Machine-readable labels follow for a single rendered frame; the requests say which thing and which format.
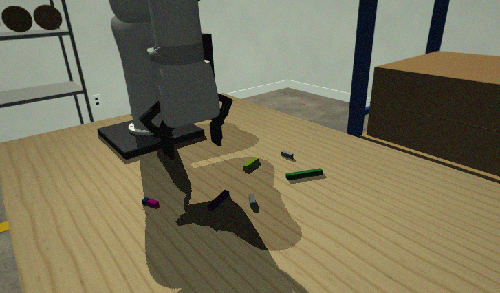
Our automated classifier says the purple rod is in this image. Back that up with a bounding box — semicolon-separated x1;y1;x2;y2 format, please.
207;190;229;212

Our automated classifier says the small magenta block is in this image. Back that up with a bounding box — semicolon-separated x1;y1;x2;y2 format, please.
147;199;159;208

